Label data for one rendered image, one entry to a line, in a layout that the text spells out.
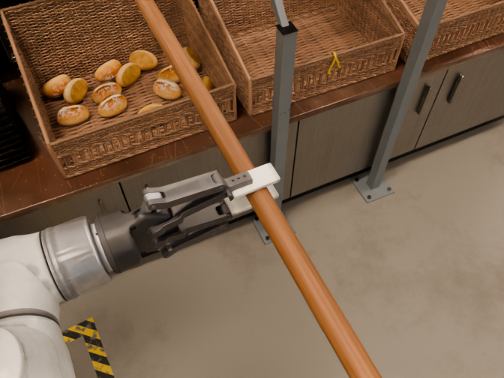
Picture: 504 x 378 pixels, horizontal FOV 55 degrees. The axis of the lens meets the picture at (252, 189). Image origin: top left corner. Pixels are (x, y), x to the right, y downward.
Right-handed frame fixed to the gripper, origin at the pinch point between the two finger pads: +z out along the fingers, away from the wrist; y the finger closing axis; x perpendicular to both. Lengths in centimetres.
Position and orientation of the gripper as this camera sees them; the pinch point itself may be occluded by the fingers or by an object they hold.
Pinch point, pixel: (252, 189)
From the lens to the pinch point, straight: 63.9
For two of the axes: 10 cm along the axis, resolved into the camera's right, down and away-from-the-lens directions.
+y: 0.0, 5.8, 8.1
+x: 4.3, 7.3, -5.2
